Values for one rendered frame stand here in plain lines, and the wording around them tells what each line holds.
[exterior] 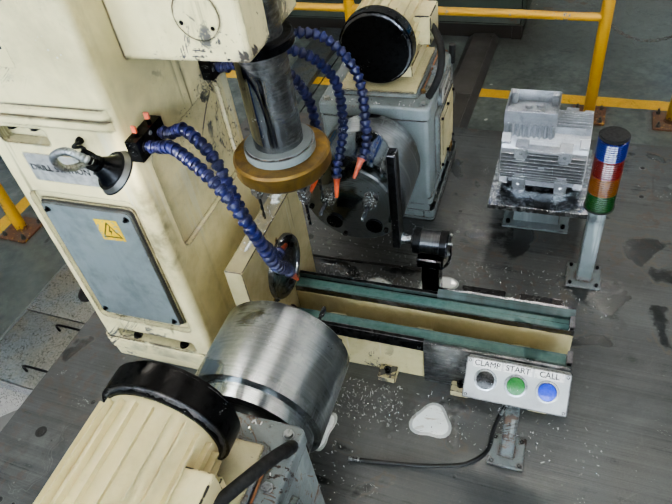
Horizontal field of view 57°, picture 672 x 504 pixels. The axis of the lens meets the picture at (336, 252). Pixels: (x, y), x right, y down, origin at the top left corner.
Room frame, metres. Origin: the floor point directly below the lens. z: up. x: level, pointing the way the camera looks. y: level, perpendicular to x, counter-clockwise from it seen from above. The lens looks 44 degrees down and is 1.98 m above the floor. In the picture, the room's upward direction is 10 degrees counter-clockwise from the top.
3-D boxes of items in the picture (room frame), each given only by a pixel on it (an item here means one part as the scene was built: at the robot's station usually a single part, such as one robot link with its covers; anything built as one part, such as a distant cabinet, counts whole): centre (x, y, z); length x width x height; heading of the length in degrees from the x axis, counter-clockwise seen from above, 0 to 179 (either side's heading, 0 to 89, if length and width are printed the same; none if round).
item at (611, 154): (0.98, -0.59, 1.19); 0.06 x 0.06 x 0.04
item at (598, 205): (0.98, -0.59, 1.05); 0.06 x 0.06 x 0.04
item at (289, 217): (1.01, 0.17, 0.97); 0.30 x 0.11 x 0.34; 155
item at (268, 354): (0.62, 0.18, 1.04); 0.37 x 0.25 x 0.25; 155
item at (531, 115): (1.26, -0.53, 1.11); 0.12 x 0.11 x 0.07; 63
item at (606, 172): (0.98, -0.59, 1.14); 0.06 x 0.06 x 0.04
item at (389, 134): (1.24, -0.11, 1.04); 0.41 x 0.25 x 0.25; 155
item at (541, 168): (1.24, -0.56, 1.02); 0.20 x 0.19 x 0.19; 63
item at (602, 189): (0.98, -0.59, 1.10); 0.06 x 0.06 x 0.04
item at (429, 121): (1.48, -0.22, 0.99); 0.35 x 0.31 x 0.37; 155
